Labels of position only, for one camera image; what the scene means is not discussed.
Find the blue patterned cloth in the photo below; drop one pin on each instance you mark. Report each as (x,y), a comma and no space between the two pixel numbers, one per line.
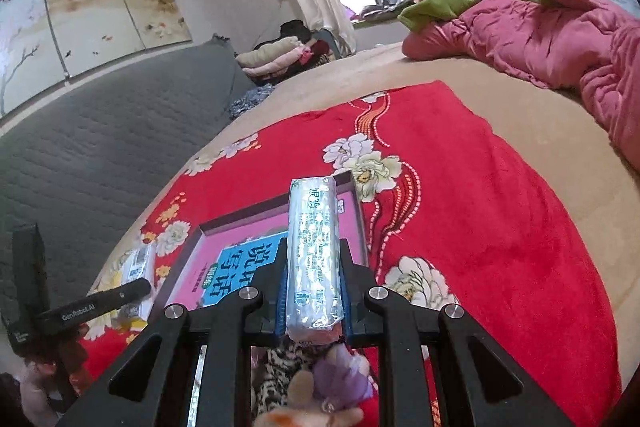
(250,100)

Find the grey quilted headboard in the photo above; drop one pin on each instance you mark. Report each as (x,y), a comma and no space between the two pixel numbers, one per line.
(84,167)

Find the pink quilted comforter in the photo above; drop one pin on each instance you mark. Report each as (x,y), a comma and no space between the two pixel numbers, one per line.
(588,46)

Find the pink plush bunny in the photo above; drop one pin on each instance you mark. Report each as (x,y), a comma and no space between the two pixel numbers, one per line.
(305,411)

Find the painted blossom wall panel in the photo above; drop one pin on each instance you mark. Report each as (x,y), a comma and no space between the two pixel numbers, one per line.
(44,42)

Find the pink blue children's book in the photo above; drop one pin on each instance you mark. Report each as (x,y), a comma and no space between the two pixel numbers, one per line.
(235,261)

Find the yellow white tissue pack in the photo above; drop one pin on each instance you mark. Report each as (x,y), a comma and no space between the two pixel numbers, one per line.
(139,265)

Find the stack of folded clothes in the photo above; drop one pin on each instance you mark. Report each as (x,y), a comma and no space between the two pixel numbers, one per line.
(296,50)

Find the purple satin scrunchie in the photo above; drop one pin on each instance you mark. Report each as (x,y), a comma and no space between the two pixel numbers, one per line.
(342,379)

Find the red floral blanket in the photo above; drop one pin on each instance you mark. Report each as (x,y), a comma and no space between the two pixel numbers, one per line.
(452,214)

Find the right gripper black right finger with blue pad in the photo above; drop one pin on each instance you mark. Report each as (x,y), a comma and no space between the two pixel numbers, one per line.
(437,367)

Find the dark cardboard box tray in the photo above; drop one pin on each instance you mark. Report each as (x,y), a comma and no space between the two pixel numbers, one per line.
(260,236)

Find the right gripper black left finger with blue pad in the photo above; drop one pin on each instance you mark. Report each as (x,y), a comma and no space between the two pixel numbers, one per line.
(190,367)

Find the leopard print scrunchie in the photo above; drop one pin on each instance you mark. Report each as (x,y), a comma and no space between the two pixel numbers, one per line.
(276,370)

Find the green white tissue pack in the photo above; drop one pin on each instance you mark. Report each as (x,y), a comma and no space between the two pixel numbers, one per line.
(313,299)

